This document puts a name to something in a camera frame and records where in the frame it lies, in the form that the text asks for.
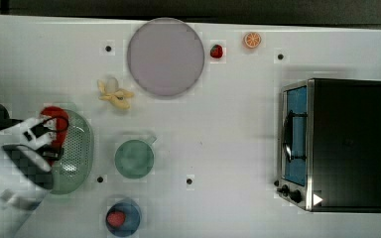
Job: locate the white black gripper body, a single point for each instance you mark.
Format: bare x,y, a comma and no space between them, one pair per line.
37,133

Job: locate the red plush ketchup bottle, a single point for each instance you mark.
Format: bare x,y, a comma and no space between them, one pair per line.
60,117

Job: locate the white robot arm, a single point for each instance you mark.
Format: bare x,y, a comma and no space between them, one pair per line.
26,177

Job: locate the green perforated strainer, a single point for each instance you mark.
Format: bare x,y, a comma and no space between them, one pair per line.
73,168

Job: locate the peeled plush banana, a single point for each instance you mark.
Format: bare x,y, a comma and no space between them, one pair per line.
111,91

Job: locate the red toy fruit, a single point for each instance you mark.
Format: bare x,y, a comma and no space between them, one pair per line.
116,218

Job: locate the blue bowl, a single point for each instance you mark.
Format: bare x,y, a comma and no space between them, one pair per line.
133,218

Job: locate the round grey plate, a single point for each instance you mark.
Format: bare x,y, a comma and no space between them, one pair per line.
165,57

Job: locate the red toy strawberry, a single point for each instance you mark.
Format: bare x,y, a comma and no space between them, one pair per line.
216,52

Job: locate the orange slice toy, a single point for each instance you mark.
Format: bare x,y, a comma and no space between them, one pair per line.
252,40

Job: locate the silver black toaster oven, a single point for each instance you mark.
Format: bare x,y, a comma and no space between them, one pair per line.
330,145

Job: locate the green cup with handle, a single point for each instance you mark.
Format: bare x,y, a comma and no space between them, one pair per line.
135,158

